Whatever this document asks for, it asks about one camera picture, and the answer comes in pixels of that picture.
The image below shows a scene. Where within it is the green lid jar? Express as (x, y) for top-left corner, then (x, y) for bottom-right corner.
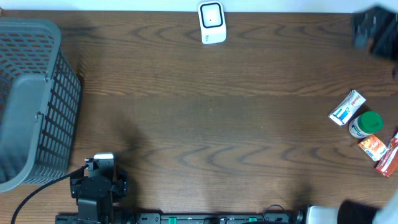
(348, 111), (384, 139)

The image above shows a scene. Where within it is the white Panadol box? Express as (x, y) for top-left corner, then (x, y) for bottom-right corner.
(328, 90), (366, 126)

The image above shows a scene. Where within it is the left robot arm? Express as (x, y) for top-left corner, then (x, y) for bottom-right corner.
(70, 157), (129, 223)

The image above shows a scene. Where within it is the grey plastic basket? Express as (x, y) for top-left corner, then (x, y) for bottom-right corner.
(1, 17), (82, 192)

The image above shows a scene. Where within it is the orange Topps candy bar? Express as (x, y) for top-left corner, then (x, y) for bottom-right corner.
(376, 134), (397, 177)

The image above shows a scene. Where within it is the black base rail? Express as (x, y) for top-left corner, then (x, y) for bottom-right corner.
(55, 212), (299, 224)

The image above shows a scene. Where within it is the black left camera cable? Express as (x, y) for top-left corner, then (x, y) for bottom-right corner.
(11, 166), (90, 224)

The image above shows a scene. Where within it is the small orange box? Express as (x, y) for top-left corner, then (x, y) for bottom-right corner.
(358, 134), (389, 162)

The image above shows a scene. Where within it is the white barcode scanner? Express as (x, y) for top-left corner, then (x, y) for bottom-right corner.
(198, 1), (227, 45)

